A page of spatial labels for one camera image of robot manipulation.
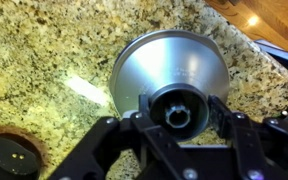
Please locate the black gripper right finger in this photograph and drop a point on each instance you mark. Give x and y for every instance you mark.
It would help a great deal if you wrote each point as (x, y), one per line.
(236, 127)

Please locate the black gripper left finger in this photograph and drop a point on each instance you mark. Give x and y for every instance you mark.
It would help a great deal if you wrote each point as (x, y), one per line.
(161, 158)

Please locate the grey metal dome cover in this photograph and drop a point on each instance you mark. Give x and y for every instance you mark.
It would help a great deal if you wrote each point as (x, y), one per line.
(177, 71)

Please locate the stainless steel gas stove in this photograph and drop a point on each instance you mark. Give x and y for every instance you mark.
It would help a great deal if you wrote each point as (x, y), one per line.
(276, 52)

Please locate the small black cast-iron skillet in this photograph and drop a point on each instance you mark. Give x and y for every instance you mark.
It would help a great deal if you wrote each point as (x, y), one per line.
(19, 158)

